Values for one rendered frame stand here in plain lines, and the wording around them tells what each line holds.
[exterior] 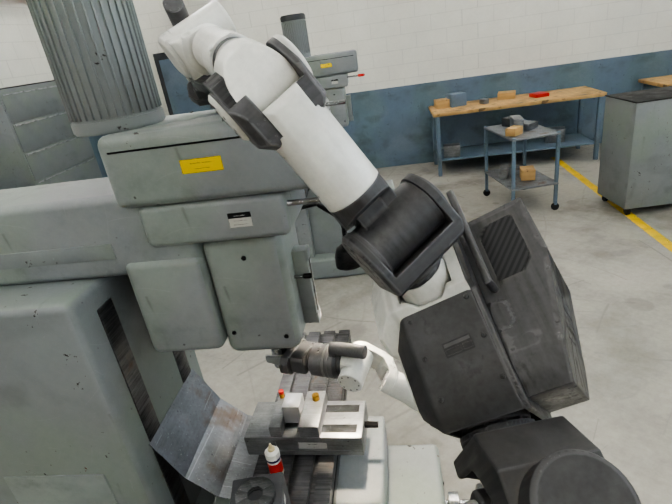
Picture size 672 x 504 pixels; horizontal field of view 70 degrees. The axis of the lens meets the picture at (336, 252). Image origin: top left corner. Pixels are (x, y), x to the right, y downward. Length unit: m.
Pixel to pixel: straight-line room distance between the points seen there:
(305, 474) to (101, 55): 1.15
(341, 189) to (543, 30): 7.31
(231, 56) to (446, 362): 0.52
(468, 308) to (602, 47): 7.52
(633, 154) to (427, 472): 4.17
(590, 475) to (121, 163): 0.96
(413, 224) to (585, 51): 7.46
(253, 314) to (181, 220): 0.28
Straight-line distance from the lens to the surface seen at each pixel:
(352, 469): 1.56
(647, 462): 2.85
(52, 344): 1.28
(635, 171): 5.39
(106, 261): 1.24
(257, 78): 0.66
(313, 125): 0.63
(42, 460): 1.58
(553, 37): 7.92
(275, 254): 1.09
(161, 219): 1.12
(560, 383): 0.73
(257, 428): 1.53
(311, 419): 1.45
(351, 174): 0.64
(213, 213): 1.07
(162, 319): 1.25
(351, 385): 1.23
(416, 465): 1.71
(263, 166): 0.99
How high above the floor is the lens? 2.01
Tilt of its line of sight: 24 degrees down
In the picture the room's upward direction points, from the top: 9 degrees counter-clockwise
